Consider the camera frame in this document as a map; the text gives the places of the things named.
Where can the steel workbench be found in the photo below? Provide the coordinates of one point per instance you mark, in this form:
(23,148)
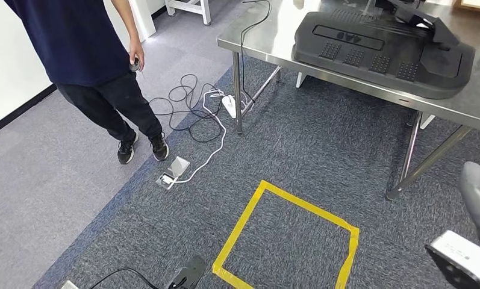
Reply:
(271,36)

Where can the silver floor socket box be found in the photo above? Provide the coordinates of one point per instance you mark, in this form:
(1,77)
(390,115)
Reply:
(70,285)
(178,165)

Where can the white metal frame table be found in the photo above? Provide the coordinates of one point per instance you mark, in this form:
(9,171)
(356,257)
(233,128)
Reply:
(205,14)

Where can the cardboard box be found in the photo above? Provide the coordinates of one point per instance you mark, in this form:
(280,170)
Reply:
(475,4)

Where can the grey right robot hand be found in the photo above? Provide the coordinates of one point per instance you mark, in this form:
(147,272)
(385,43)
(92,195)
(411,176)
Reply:
(475,191)

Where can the person's hand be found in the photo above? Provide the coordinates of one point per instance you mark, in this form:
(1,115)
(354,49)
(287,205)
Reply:
(136,50)

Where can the black rubber car mat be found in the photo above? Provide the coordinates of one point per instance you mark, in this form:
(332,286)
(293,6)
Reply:
(383,79)

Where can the round grey controller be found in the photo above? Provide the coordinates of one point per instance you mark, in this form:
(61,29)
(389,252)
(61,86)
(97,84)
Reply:
(134,65)

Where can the person's foot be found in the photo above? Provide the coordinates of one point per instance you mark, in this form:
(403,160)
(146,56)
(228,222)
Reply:
(160,148)
(127,149)

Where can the person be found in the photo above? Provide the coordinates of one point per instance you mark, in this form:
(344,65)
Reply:
(72,40)

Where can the dark grey bracket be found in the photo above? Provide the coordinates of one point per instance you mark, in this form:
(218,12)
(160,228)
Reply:
(188,273)

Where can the white power strip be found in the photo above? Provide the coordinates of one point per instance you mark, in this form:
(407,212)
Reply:
(229,104)

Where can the person's forearm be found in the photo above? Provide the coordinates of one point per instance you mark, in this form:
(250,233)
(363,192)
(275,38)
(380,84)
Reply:
(128,24)

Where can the black plastic plate bracket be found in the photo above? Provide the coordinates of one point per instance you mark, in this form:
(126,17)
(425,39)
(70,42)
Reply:
(443,36)

